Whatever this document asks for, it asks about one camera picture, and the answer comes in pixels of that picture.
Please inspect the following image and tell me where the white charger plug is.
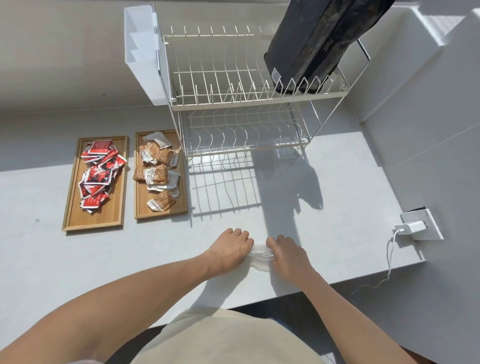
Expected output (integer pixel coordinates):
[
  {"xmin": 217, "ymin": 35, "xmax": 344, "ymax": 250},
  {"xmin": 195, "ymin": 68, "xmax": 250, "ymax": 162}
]
[{"xmin": 393, "ymin": 220, "xmax": 428, "ymax": 237}]

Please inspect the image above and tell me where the white plastic utensil holder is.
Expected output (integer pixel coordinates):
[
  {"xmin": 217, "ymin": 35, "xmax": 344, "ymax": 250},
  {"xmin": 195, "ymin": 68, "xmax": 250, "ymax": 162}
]
[{"xmin": 123, "ymin": 5, "xmax": 170, "ymax": 107}]

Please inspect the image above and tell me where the beige shirt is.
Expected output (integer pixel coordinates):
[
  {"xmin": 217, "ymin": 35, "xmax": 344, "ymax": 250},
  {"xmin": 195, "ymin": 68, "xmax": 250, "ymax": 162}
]
[{"xmin": 131, "ymin": 307, "xmax": 327, "ymax": 364}]

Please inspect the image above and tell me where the clear plastic bag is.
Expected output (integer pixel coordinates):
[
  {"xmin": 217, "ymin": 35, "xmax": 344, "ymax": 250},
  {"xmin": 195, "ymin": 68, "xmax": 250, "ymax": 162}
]
[{"xmin": 247, "ymin": 243, "xmax": 277, "ymax": 273}]

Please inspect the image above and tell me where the white wire dish rack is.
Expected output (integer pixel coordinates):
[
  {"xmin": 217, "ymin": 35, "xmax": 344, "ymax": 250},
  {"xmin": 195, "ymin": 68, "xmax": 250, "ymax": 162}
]
[{"xmin": 157, "ymin": 24, "xmax": 372, "ymax": 158}]

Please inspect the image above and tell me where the person's right hand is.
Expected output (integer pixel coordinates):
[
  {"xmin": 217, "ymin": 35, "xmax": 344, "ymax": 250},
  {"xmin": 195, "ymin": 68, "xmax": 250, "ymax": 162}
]
[{"xmin": 265, "ymin": 235, "xmax": 320, "ymax": 292}]

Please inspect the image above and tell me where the person's left forearm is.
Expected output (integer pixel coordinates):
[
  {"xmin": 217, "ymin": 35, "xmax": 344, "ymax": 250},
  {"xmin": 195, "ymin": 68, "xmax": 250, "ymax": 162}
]
[{"xmin": 0, "ymin": 256, "xmax": 217, "ymax": 364}]

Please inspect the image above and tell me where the person's right forearm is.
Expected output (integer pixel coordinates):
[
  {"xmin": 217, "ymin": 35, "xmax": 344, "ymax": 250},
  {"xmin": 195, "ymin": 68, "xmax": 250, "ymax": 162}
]
[{"xmin": 301, "ymin": 273, "xmax": 419, "ymax": 364}]

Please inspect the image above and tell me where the pile of red packets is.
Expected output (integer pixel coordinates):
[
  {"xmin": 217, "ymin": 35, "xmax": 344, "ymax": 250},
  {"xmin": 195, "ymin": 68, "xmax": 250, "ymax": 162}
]
[{"xmin": 77, "ymin": 139, "xmax": 128, "ymax": 215}]

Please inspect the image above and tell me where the bamboo tray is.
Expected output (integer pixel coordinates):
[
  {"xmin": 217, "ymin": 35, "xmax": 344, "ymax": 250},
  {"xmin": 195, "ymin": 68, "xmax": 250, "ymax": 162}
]
[
  {"xmin": 61, "ymin": 135, "xmax": 130, "ymax": 232},
  {"xmin": 134, "ymin": 129, "xmax": 188, "ymax": 220}
]

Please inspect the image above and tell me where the white charger cable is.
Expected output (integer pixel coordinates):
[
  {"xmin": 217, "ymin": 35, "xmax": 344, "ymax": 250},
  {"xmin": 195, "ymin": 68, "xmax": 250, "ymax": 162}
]
[{"xmin": 348, "ymin": 229, "xmax": 402, "ymax": 297}]

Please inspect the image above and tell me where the pile of brown packets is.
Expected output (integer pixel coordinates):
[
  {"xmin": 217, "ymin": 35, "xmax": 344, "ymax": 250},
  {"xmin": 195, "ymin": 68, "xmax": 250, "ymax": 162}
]
[{"xmin": 133, "ymin": 131, "xmax": 182, "ymax": 213}]

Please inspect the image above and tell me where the person's left hand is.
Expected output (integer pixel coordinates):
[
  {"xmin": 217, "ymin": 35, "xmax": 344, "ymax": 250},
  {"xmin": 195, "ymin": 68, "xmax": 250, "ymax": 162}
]
[{"xmin": 204, "ymin": 227, "xmax": 255, "ymax": 278}]

